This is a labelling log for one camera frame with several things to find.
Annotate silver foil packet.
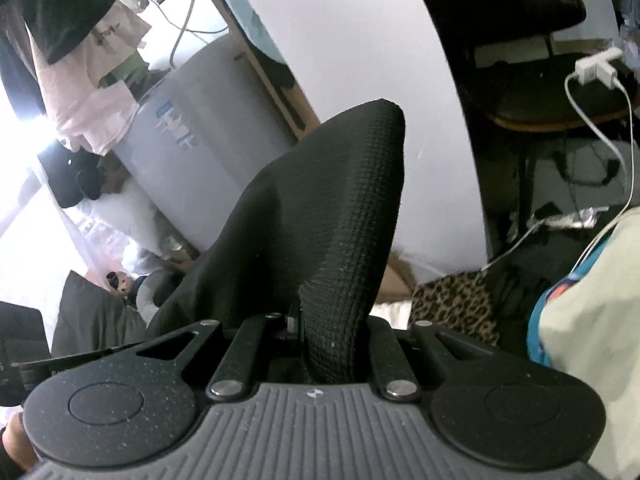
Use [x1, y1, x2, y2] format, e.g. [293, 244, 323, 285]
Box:
[545, 207, 609, 231]

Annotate person's left forearm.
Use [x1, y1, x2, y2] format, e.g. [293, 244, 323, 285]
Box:
[0, 412, 39, 474]

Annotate black waffle knit garment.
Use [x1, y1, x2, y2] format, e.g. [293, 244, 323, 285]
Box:
[145, 100, 406, 387]

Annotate white charger plug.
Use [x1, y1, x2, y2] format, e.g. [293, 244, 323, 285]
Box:
[575, 47, 624, 90]

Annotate black office chair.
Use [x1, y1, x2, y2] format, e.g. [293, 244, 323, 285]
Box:
[412, 0, 640, 221]

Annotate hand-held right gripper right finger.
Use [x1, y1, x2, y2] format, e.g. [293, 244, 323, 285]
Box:
[369, 317, 503, 402]

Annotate grey plastic storage bin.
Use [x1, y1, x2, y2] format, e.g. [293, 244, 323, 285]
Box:
[112, 35, 301, 254]

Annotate white charging cable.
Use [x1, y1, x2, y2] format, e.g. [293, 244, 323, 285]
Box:
[480, 72, 640, 274]

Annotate leopard print cloth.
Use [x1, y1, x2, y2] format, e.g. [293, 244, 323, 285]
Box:
[410, 269, 501, 347]

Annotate grey neck pillow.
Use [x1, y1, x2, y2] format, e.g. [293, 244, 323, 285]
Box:
[127, 269, 184, 324]

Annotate blue green printed bag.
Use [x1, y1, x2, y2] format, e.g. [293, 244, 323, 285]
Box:
[527, 205, 640, 474]

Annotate white plastic bag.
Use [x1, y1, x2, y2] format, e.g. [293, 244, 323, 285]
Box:
[95, 177, 169, 259]

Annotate brown stuffed toy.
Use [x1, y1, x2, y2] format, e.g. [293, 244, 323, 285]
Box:
[105, 270, 134, 302]

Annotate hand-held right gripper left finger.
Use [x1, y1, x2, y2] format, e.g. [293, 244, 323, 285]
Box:
[136, 310, 301, 402]

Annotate pink hanging garment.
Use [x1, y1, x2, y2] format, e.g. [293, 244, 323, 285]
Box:
[25, 0, 152, 157]

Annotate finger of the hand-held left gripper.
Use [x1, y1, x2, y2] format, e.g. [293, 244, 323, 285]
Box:
[12, 342, 151, 372]

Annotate dark hanging clothes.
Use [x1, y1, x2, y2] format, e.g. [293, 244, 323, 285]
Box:
[0, 0, 124, 66]

